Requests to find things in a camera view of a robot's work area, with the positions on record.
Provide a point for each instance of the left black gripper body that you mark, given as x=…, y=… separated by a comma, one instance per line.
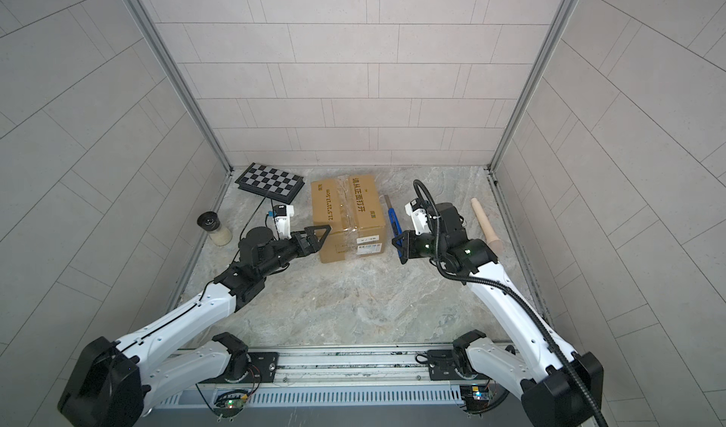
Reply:
x=280, y=254

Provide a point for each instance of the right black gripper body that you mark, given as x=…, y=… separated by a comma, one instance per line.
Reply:
x=421, y=246

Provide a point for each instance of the blue utility knife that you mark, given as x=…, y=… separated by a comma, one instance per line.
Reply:
x=395, y=225

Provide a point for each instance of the brown cardboard express box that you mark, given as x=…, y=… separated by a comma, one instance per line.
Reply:
x=351, y=207

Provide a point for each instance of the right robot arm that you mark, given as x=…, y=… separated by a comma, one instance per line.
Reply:
x=557, y=385

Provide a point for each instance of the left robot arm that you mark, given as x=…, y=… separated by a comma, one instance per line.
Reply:
x=115, y=383

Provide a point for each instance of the glass jar black lid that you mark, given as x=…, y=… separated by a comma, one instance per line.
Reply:
x=217, y=232

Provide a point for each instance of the wooden rolling pin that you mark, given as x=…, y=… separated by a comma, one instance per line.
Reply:
x=491, y=238

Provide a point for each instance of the black white chessboard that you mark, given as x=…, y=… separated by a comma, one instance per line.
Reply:
x=275, y=184

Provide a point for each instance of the left green circuit board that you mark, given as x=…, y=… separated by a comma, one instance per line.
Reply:
x=228, y=405

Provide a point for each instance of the green circuit board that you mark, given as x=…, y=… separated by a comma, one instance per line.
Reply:
x=475, y=399
x=228, y=405

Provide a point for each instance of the right green circuit board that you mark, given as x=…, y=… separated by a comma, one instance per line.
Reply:
x=475, y=399

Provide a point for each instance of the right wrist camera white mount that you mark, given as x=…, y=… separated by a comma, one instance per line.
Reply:
x=417, y=211

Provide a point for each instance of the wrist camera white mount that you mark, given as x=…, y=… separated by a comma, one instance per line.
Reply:
x=417, y=211
x=281, y=215

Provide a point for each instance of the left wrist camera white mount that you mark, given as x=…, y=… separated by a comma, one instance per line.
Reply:
x=281, y=215

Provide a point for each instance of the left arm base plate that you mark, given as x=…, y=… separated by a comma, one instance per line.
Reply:
x=261, y=369

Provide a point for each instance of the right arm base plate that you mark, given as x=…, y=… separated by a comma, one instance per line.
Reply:
x=442, y=365

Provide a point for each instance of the aluminium front rail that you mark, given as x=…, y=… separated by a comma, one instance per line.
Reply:
x=350, y=366

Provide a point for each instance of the right corner aluminium post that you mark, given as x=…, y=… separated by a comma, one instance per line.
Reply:
x=553, y=36

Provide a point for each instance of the corner aluminium post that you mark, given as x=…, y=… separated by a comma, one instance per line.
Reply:
x=553, y=36
x=162, y=54

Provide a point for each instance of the left corner aluminium post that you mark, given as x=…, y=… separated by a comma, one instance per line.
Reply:
x=162, y=54

